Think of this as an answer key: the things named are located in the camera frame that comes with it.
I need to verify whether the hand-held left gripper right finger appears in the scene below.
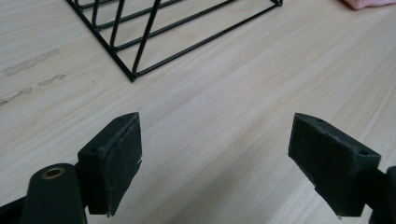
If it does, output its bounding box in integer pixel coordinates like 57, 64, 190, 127
288, 112, 382, 218

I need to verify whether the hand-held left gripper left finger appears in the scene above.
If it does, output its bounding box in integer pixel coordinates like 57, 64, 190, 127
77, 111, 143, 217

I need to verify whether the pink cloth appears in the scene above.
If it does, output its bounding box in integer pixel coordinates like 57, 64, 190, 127
343, 0, 396, 10

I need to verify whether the black wire rack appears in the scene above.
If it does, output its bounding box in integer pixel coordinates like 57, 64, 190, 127
64, 0, 284, 83

